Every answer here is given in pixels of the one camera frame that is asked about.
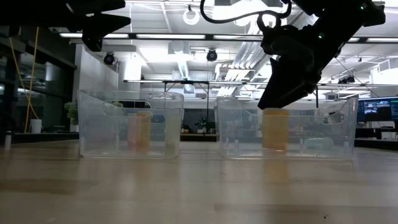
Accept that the long ceiling light strip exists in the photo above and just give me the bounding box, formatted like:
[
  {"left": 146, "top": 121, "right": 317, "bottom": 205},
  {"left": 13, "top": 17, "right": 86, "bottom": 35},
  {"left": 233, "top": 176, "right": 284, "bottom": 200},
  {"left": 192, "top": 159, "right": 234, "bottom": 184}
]
[{"left": 58, "top": 32, "right": 398, "bottom": 44}]

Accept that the small green pill bottle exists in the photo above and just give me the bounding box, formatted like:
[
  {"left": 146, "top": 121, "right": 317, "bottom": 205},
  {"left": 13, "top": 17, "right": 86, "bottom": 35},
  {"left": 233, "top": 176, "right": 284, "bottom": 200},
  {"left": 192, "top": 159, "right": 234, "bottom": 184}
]
[{"left": 303, "top": 136, "right": 336, "bottom": 152}]

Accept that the white ring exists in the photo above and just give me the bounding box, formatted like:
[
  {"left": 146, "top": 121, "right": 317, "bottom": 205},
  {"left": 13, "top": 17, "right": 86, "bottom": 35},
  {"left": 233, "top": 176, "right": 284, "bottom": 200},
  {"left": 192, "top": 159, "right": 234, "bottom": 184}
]
[{"left": 182, "top": 7, "right": 201, "bottom": 26}]

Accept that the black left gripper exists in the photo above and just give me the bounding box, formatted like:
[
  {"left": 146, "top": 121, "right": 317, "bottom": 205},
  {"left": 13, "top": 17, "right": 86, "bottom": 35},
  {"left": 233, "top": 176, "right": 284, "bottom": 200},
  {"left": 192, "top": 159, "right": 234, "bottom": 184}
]
[{"left": 67, "top": 0, "right": 131, "bottom": 52}]

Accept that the small pink pill bottle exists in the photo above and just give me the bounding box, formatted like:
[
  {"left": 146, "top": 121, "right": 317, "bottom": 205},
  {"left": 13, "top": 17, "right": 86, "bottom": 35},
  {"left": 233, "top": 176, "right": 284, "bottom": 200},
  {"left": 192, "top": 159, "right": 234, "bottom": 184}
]
[{"left": 127, "top": 113, "right": 138, "bottom": 150}]

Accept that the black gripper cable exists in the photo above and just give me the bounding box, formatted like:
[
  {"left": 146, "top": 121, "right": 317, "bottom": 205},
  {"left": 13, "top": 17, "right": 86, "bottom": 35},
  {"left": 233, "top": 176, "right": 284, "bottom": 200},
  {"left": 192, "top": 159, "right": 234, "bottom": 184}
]
[{"left": 200, "top": 0, "right": 293, "bottom": 32}]

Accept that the narrow clear plastic bin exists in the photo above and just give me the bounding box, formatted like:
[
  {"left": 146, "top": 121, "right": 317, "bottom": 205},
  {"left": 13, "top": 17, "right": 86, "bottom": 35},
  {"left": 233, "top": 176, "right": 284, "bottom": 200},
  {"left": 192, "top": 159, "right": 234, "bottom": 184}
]
[{"left": 76, "top": 89, "right": 185, "bottom": 159}]

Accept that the large orange pill bottle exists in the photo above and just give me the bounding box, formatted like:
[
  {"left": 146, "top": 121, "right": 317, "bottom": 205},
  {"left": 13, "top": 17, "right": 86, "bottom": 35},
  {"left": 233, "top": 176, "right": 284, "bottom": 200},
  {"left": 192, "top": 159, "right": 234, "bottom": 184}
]
[{"left": 262, "top": 108, "right": 289, "bottom": 154}]

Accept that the yellow cable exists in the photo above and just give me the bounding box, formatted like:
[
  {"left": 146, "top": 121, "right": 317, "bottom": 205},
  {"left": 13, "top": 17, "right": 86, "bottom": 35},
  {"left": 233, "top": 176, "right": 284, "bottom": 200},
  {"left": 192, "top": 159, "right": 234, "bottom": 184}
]
[
  {"left": 8, "top": 36, "right": 40, "bottom": 121},
  {"left": 24, "top": 26, "right": 40, "bottom": 126}
]

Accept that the potted green plant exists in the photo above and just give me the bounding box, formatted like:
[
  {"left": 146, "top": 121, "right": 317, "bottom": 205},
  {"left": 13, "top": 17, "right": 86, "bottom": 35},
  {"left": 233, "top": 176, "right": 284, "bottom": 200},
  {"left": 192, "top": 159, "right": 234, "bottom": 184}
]
[{"left": 63, "top": 99, "right": 80, "bottom": 133}]

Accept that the black metal gantry frame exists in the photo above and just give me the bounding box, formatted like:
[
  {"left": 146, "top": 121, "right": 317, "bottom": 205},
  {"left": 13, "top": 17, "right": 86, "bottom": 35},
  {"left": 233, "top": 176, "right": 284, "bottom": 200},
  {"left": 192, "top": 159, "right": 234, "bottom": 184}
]
[{"left": 123, "top": 79, "right": 398, "bottom": 125}]

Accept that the computer monitor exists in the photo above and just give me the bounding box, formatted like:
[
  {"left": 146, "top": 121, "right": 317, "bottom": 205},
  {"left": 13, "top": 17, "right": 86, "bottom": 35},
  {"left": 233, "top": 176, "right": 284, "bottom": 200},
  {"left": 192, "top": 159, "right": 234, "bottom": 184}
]
[{"left": 356, "top": 96, "right": 398, "bottom": 123}]

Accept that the white cup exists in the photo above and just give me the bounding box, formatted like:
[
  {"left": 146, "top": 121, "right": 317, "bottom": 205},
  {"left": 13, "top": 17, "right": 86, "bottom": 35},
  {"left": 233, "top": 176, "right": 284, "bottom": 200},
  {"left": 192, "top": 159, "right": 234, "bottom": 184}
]
[{"left": 30, "top": 119, "right": 43, "bottom": 134}]

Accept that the small yellow pill bottle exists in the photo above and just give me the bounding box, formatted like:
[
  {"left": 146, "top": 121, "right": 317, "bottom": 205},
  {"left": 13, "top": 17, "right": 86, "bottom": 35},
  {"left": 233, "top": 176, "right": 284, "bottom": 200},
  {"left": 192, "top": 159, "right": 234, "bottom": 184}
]
[{"left": 164, "top": 116, "right": 182, "bottom": 154}]

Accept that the wide clear plastic bin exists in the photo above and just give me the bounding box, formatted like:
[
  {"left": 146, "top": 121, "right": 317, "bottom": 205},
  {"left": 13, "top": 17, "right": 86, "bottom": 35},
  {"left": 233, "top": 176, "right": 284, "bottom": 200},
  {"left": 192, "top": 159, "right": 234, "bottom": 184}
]
[{"left": 215, "top": 95, "right": 359, "bottom": 161}]

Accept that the green spiky plant ball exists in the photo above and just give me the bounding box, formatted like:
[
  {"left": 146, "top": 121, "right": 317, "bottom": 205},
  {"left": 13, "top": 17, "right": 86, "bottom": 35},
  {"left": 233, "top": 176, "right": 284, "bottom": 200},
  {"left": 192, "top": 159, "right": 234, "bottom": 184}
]
[{"left": 104, "top": 100, "right": 126, "bottom": 125}]

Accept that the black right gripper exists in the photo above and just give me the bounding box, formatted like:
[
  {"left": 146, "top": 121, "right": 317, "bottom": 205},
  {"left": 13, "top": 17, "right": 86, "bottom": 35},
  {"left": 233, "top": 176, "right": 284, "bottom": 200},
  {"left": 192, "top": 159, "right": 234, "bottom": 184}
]
[{"left": 257, "top": 26, "right": 321, "bottom": 110}]

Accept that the small orange pill bottle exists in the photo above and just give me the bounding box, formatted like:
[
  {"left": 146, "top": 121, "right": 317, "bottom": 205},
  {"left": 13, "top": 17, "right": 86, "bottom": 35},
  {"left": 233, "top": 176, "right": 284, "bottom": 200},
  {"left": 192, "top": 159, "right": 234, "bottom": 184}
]
[{"left": 136, "top": 111, "right": 152, "bottom": 154}]

